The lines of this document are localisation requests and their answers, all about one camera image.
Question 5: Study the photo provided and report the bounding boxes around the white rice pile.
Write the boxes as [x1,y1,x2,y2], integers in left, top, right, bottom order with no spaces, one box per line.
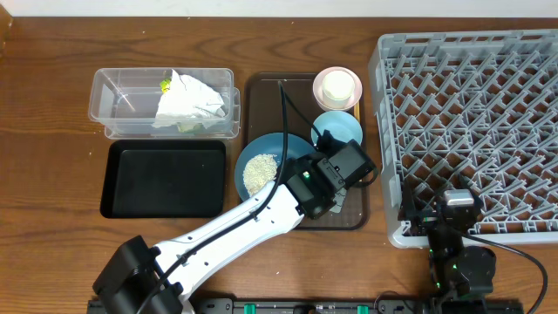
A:
[242,154,278,196]

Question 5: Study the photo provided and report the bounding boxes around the dark blue plate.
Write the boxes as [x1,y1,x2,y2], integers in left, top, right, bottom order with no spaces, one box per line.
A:
[235,133,315,201]

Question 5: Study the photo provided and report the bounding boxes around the grey dishwasher rack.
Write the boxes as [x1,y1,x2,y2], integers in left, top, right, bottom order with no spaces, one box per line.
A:
[368,30,557,249]

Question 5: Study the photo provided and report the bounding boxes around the cream cup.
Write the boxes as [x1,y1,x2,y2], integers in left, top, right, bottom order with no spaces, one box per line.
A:
[322,70,355,108]

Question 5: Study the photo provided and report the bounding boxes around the white napkin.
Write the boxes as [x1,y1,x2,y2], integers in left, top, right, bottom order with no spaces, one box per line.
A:
[152,70,227,133]

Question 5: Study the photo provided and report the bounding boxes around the clear plastic waste bin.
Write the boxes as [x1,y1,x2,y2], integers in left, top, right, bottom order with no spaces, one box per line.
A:
[89,67,241,140]

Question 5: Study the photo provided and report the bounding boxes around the wooden chopstick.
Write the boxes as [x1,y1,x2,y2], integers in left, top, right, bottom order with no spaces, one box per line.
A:
[353,103,360,122]
[354,102,362,124]

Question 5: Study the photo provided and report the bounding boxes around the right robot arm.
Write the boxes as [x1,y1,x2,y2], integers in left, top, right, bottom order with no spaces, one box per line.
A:
[399,178,496,299]

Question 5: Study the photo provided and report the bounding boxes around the light blue bowl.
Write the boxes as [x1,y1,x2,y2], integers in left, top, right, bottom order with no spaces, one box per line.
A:
[310,111,364,147]

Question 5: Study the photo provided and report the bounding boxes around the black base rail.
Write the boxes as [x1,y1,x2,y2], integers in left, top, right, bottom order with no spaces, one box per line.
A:
[194,298,524,314]

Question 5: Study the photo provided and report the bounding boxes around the yellow green snack wrapper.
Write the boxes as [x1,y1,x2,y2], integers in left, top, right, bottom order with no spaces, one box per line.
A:
[153,72,208,133]

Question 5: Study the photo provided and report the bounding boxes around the black rectangular tray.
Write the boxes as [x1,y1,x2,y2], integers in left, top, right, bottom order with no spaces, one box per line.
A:
[99,140,226,219]

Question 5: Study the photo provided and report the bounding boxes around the brown serving tray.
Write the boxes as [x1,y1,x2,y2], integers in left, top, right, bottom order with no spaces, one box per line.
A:
[242,72,369,231]

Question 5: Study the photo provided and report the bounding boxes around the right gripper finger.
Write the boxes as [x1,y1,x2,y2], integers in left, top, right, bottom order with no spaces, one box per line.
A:
[398,181,418,221]
[458,174,483,205]

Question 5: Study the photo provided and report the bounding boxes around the pink bowl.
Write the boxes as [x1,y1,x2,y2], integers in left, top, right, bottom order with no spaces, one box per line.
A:
[312,66,363,111]

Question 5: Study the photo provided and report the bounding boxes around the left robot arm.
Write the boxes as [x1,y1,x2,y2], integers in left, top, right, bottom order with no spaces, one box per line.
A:
[92,154,348,313]

